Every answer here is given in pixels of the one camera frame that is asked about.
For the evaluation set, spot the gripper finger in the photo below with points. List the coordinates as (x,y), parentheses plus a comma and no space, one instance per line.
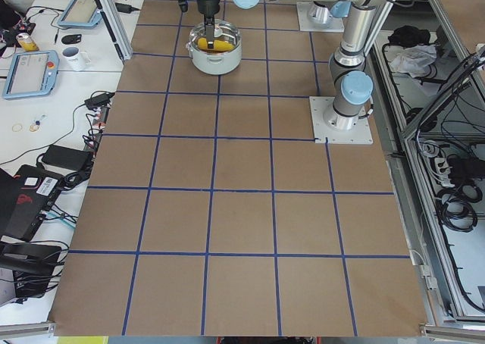
(211,36)
(207,31)

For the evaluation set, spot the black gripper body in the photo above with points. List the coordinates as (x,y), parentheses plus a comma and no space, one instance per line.
(208,4)

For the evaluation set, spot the yellow corn cob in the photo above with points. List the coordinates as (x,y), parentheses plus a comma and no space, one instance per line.
(217,46)

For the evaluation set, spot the far blue teach pendant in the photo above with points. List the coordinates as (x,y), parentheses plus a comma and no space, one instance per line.
(81,14)

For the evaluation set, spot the blue teach pendant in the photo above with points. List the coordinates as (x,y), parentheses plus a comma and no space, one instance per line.
(81,14)
(31,74)

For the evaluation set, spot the black power adapter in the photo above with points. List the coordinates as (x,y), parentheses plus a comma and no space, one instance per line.
(98,101)

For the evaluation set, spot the white mug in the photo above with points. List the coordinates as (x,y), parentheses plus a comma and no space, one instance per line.
(77,60)

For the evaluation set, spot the near blue teach pendant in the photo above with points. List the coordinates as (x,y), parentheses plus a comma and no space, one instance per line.
(31,74)

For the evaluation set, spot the brown grid table mat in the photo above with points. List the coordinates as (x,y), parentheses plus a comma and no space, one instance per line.
(212,211)

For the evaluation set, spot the yellow drink can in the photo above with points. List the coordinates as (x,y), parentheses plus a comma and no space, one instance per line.
(26,42)

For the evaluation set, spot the black power brick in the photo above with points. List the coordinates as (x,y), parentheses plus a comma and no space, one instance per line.
(67,158)

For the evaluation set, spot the black laptop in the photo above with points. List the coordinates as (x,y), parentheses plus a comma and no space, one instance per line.
(25,198)

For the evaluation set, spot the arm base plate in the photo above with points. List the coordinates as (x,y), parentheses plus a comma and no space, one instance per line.
(330,127)
(316,17)

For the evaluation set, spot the aluminium frame post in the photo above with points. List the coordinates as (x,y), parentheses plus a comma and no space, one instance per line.
(115,29)

